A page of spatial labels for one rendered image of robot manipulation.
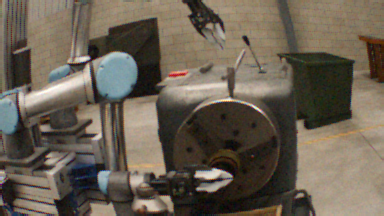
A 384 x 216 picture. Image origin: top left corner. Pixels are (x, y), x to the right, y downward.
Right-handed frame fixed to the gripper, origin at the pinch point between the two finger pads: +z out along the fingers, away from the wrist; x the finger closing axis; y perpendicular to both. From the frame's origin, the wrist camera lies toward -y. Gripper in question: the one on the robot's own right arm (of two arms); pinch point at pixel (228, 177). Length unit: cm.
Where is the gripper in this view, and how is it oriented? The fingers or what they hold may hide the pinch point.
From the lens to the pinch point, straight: 145.3
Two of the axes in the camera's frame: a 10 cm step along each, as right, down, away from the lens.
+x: -1.4, -9.7, -1.7
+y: -1.9, 2.0, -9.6
